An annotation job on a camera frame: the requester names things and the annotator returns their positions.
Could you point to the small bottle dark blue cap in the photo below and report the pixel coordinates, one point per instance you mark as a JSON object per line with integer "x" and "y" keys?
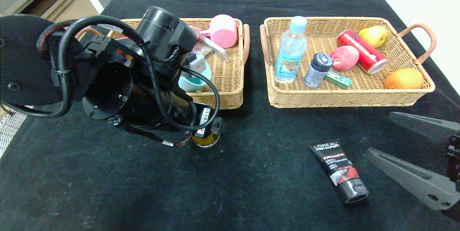
{"x": 316, "y": 74}

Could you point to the small green tin box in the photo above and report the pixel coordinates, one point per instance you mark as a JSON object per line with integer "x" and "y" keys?
{"x": 203, "y": 49}

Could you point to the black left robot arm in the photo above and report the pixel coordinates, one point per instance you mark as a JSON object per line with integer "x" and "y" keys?
{"x": 107, "y": 87}

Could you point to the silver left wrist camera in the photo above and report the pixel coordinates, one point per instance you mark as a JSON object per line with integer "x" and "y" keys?
{"x": 196, "y": 64}

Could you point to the red soda can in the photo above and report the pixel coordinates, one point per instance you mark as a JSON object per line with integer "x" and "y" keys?
{"x": 363, "y": 53}

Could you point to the teal mug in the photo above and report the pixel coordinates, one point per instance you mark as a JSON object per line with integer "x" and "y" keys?
{"x": 194, "y": 82}

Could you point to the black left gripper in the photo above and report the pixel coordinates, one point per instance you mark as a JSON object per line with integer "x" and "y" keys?
{"x": 204, "y": 121}

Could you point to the silver tube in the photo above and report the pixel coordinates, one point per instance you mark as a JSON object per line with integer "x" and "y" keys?
{"x": 217, "y": 49}

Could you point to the orange fruit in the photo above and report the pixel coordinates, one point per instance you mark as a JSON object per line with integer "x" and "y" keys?
{"x": 404, "y": 79}

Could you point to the green gum pack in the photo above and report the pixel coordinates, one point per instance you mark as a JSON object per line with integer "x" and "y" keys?
{"x": 339, "y": 80}

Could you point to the red apple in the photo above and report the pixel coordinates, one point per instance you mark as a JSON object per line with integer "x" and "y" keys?
{"x": 345, "y": 59}

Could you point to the pink measuring cup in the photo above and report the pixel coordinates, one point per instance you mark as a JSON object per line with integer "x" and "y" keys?
{"x": 224, "y": 33}

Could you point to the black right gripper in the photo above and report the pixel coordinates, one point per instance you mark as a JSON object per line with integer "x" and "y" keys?
{"x": 453, "y": 152}

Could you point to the black face wash tube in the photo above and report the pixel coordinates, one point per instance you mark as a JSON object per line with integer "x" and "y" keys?
{"x": 337, "y": 166}

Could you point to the clear water bottle blue cap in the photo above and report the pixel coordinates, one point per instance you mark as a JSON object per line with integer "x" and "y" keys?
{"x": 289, "y": 58}

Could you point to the yellow pear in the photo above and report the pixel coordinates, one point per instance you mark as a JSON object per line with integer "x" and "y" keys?
{"x": 375, "y": 37}

